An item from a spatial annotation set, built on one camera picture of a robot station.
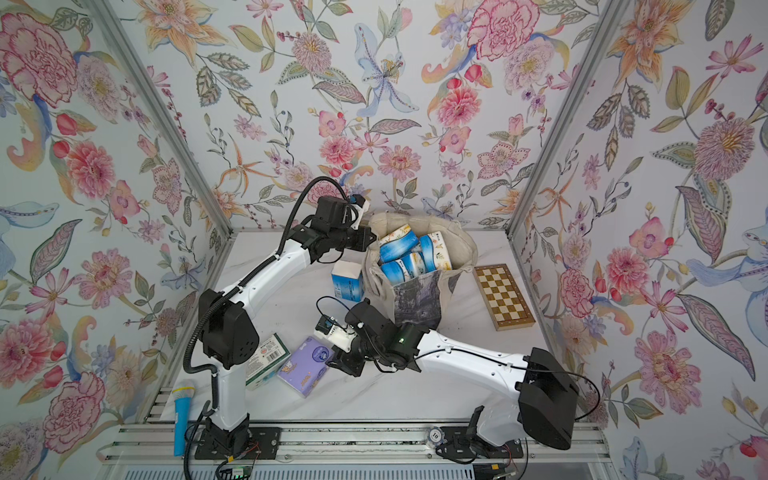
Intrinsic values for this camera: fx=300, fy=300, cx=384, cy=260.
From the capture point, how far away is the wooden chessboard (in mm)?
952

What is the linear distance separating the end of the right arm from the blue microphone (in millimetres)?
456

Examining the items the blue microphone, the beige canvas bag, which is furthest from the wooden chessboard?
the blue microphone

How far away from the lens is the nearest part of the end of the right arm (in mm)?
642

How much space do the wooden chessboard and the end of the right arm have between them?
0.51 m

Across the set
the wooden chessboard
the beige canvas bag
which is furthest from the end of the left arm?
the wooden chessboard

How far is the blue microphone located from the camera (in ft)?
2.45

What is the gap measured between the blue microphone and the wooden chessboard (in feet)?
3.00
